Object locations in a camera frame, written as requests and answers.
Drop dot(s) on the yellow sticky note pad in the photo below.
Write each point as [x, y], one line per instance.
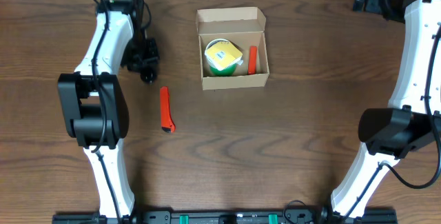
[222, 53]

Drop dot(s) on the brown cardboard box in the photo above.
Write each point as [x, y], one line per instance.
[244, 27]

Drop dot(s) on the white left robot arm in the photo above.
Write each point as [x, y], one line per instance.
[95, 111]

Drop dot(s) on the red utility knife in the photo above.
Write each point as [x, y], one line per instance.
[167, 123]

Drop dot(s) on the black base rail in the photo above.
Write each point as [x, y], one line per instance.
[293, 215]

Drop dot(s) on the green tape roll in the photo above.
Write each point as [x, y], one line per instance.
[227, 72]

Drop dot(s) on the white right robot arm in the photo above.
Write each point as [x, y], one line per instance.
[410, 121]

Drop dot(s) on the black correction tape dispenser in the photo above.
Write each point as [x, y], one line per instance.
[148, 75]

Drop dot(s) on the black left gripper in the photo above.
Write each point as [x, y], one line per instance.
[140, 59]

